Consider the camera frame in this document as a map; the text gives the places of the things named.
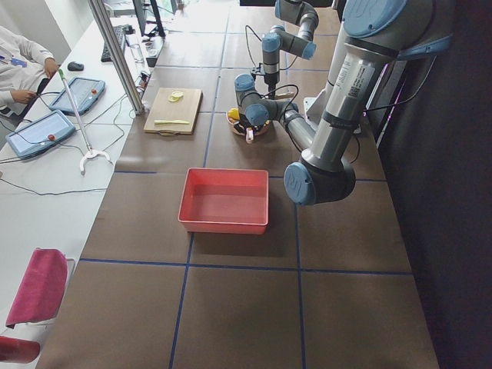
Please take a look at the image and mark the aluminium frame post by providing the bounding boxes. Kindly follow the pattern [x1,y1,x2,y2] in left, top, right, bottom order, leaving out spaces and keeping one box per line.
[88,0,145,115]

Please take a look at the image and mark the blue teach pendant far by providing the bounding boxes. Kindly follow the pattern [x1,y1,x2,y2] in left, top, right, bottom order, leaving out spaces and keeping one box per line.
[48,77,106,116]

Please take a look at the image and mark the pink plastic bin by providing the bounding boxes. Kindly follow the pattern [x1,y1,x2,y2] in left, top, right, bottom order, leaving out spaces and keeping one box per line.
[178,168,269,234]

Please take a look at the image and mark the person in white shirt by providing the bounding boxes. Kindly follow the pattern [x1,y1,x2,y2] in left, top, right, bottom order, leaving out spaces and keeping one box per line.
[1,27,59,117]

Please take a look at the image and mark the wooden cutting board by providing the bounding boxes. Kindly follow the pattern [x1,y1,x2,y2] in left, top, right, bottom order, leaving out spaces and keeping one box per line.
[144,88,202,136]

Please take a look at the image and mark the magenta cloth on stand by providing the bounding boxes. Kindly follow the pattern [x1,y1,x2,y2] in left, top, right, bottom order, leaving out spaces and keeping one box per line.
[5,248,68,329]

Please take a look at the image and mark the light green plastic knife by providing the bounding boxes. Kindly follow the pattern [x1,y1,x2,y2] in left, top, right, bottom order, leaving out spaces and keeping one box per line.
[154,119,190,125]

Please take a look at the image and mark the white reacher grabber stick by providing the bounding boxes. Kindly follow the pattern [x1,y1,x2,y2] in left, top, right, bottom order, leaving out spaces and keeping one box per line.
[58,69,112,175]

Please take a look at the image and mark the black keyboard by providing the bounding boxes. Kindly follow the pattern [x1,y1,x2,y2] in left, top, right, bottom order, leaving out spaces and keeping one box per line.
[100,24,131,63]

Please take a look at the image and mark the blue teach pendant near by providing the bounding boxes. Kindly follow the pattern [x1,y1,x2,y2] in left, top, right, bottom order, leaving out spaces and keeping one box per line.
[5,110,75,159]

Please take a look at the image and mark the beige plastic dustpan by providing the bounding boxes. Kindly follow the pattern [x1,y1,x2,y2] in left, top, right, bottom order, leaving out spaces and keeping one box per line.
[226,112,272,144]

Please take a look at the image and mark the blue teach pendant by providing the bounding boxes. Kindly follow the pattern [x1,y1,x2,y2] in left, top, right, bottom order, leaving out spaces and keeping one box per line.
[5,110,75,159]
[48,77,106,116]

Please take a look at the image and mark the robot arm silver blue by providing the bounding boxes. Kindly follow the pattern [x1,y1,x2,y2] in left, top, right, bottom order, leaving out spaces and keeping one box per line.
[234,1,455,205]
[252,1,319,99]

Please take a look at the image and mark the beige hand brush black bristles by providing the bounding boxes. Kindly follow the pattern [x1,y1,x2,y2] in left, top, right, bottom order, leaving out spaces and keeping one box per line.
[268,91,294,100]

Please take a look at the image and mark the black computer mouse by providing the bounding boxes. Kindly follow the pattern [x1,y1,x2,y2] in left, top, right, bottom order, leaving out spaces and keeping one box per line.
[67,61,85,71]

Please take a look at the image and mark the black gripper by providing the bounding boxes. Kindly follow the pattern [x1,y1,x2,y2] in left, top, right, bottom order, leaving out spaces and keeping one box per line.
[232,115,269,133]
[250,63,278,97]

